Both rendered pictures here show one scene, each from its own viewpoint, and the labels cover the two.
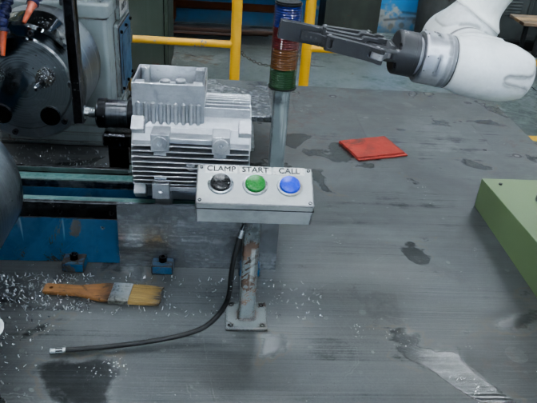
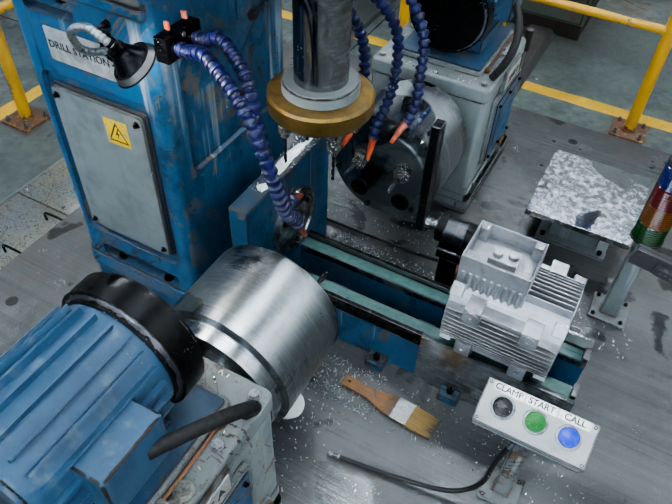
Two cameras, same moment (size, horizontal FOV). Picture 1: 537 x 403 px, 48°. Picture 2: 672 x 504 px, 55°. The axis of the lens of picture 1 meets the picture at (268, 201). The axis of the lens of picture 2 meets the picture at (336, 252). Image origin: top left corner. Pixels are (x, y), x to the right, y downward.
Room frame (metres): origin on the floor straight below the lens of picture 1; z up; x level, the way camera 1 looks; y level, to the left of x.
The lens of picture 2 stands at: (0.20, 0.02, 1.91)
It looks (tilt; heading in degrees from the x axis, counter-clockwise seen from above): 46 degrees down; 32
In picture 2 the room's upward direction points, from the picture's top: 3 degrees clockwise
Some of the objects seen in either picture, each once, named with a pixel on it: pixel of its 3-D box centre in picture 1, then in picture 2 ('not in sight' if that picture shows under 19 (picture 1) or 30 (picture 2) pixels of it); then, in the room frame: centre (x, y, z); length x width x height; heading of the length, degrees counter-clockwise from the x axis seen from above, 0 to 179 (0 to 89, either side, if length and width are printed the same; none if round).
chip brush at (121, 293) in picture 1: (103, 292); (388, 404); (0.83, 0.27, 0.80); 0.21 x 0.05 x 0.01; 91
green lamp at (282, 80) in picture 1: (282, 77); (651, 229); (1.32, -0.01, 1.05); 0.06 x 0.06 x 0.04
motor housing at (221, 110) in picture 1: (193, 145); (511, 308); (1.01, 0.14, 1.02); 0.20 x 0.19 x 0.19; 95
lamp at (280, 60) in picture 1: (284, 57); (660, 212); (1.32, -0.01, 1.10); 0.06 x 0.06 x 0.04
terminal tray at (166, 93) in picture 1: (171, 94); (501, 264); (1.00, 0.18, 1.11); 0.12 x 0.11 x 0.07; 95
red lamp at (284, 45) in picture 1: (286, 36); (669, 194); (1.32, -0.01, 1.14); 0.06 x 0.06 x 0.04
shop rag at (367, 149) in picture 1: (372, 147); not in sight; (1.53, -0.27, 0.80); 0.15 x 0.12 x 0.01; 113
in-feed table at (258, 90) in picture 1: (223, 117); (583, 211); (1.54, 0.14, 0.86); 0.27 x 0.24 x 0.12; 5
